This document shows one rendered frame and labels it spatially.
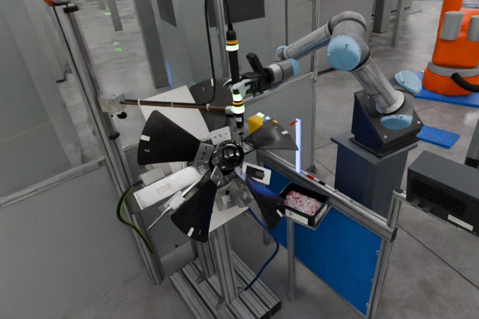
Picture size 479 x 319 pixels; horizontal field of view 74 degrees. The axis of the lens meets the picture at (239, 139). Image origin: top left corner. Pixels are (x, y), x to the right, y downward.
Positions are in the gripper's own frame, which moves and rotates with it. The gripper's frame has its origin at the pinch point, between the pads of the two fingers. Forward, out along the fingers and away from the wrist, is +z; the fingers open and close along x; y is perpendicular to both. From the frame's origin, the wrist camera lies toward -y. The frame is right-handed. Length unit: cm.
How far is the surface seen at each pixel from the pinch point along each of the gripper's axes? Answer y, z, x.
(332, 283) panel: 131, -39, -28
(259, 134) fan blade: 30.1, -15.1, 2.7
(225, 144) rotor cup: 23.5, 6.5, -2.2
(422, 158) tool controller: 24, -38, -59
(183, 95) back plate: 15.8, 1.2, 40.4
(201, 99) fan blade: 11.2, 2.7, 19.6
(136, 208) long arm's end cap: 39, 46, 6
